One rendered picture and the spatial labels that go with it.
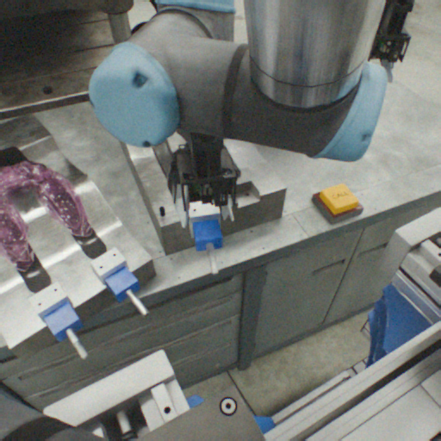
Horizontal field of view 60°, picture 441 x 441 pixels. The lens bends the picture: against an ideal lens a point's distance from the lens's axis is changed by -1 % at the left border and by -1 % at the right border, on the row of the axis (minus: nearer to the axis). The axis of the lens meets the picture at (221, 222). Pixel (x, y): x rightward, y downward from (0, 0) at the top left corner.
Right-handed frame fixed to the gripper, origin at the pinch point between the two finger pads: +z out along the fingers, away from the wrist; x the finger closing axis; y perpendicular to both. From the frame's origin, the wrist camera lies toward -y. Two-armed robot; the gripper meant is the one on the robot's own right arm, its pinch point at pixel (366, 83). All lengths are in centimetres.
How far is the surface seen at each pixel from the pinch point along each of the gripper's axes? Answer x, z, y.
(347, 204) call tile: -7.0, 11.4, 29.1
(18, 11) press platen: -92, -5, -26
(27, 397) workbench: -79, 51, 58
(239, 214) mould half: -29.5, 9.8, 34.3
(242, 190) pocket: -29.0, 8.3, 29.1
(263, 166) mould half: -24.6, 6.1, 24.0
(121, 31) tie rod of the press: -65, 2, -31
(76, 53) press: -88, 16, -47
